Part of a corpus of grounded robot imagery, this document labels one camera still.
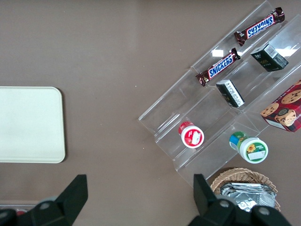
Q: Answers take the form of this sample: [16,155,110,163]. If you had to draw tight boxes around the dark green small box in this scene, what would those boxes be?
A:
[250,41,289,73]
[215,79,245,108]

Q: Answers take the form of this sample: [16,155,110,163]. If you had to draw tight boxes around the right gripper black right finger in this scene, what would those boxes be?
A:
[188,174,247,226]

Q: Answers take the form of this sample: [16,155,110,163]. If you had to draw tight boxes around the Snickers chocolate bar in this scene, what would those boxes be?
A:
[234,7,285,47]
[195,48,241,88]

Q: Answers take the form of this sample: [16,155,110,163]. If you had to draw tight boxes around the green lid sunflower cup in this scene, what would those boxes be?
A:
[229,131,269,164]

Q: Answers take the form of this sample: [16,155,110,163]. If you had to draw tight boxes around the clear acrylic stepped stand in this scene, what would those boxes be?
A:
[138,67,263,188]
[191,0,301,132]

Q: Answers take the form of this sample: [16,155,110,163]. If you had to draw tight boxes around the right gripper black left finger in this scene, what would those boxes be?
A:
[17,174,88,226]

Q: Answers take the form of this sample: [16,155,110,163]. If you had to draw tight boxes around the red chocolate chip cookie box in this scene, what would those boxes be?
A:
[260,79,301,134]

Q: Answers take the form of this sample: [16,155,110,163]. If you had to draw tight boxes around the light wicker basket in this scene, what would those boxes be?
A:
[210,167,281,212]

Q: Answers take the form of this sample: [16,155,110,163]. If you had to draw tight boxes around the red lid yogurt cup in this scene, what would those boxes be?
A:
[178,121,205,149]

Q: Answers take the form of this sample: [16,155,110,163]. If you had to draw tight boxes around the silver foil packets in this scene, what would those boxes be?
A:
[220,182,276,214]

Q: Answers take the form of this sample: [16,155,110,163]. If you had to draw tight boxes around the cream rectangular tray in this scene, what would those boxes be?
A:
[0,86,66,164]

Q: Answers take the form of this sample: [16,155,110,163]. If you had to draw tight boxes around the clear acrylic bottle rack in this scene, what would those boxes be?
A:
[0,199,40,216]

